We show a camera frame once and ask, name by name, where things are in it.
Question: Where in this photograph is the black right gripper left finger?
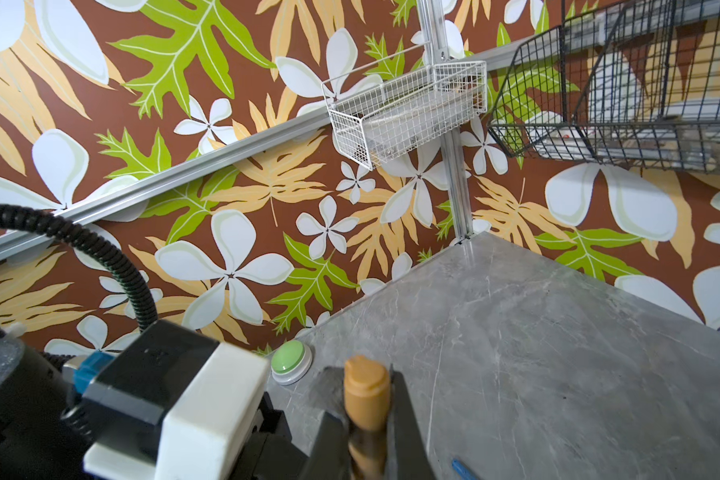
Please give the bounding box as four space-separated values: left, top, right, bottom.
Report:
300 367 351 479

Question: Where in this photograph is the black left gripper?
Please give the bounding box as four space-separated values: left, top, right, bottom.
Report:
229 392 307 480

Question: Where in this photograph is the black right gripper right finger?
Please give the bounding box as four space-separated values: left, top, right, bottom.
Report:
386 370 435 479

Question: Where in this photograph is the blue pen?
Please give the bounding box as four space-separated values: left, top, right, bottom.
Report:
451 458 479 480

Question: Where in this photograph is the brown pen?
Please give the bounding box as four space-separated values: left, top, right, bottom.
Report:
348 423 387 479

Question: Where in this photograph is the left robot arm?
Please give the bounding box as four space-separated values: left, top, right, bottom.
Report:
0 205 224 364

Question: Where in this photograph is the green push button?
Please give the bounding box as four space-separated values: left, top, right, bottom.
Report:
270 340 313 386

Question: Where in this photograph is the white wire basket left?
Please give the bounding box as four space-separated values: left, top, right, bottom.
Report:
321 46 488 170

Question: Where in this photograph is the aluminium left corner post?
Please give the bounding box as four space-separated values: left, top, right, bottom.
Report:
417 0 473 243

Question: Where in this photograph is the black wire basket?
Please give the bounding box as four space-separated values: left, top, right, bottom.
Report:
488 1 720 174

